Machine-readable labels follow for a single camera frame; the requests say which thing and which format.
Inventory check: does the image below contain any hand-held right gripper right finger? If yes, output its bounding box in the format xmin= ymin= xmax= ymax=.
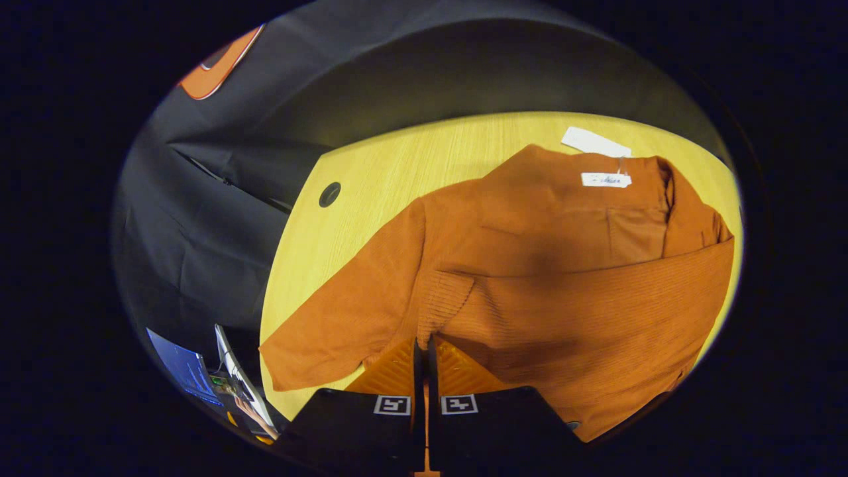
xmin=427 ymin=335 xmax=587 ymax=477

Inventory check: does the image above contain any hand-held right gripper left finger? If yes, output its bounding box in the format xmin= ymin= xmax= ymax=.
xmin=275 ymin=335 xmax=423 ymax=477

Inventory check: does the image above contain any rust orange knit garment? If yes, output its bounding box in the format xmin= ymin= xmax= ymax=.
xmin=258 ymin=144 xmax=736 ymax=443

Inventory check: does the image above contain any white stand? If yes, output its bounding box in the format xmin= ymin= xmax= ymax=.
xmin=215 ymin=323 xmax=276 ymax=428

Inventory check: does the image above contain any laptop with blue screen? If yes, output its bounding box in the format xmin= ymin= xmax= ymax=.
xmin=146 ymin=327 xmax=224 ymax=407

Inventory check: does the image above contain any black backdrop cloth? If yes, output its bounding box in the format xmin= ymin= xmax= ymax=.
xmin=113 ymin=0 xmax=733 ymax=411

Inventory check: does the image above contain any white paper hang tag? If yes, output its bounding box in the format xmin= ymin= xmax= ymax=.
xmin=561 ymin=127 xmax=633 ymax=159

